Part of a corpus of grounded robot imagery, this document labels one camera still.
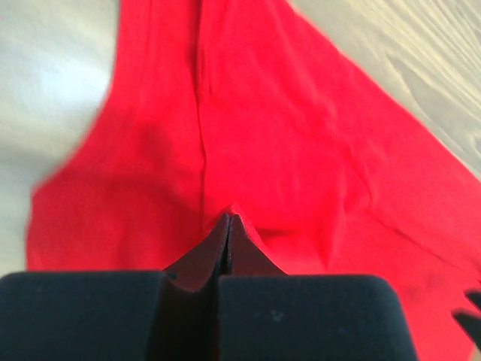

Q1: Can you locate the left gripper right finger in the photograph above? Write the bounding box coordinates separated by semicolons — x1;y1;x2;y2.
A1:
217;216;417;360

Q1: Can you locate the red t-shirt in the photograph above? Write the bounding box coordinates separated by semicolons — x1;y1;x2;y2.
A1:
26;1;480;360

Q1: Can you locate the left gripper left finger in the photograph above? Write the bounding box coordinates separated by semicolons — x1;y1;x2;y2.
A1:
1;215;229;360

